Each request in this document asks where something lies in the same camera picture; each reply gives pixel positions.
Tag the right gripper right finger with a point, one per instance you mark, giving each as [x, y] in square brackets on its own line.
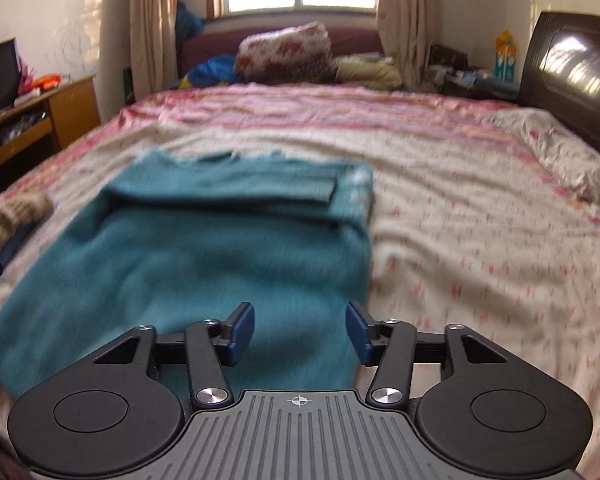
[389, 346]

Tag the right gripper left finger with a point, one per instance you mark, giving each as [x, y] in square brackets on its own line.
[211, 345]

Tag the teal fuzzy sweater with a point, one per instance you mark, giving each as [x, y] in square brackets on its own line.
[172, 241]

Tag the blue clothing pile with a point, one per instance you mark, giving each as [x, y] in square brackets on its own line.
[216, 71]

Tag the beige brown striped sweater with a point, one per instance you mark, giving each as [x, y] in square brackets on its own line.
[21, 210]

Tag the wooden side cabinet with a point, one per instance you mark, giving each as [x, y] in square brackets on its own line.
[42, 127]

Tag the pink cherry print bedsheet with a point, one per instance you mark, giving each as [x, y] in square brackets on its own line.
[467, 226]

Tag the floral white pillow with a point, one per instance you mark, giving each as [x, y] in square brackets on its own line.
[558, 150]

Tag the olive yellow pillow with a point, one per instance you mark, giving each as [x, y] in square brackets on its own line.
[371, 71]

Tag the dark nightstand with clutter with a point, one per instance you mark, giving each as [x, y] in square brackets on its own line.
[449, 72]

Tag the maroon sofa bench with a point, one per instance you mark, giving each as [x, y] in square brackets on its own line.
[346, 40]

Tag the red floral rolled quilt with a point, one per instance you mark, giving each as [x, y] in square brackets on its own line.
[294, 54]

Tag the dark wooden headboard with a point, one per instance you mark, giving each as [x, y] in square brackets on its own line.
[562, 72]

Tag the left beige curtain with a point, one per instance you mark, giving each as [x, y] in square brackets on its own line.
[152, 45]

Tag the beige curtain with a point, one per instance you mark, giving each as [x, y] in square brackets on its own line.
[406, 29]
[152, 45]

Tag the right beige curtain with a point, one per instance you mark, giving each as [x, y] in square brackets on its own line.
[406, 29]

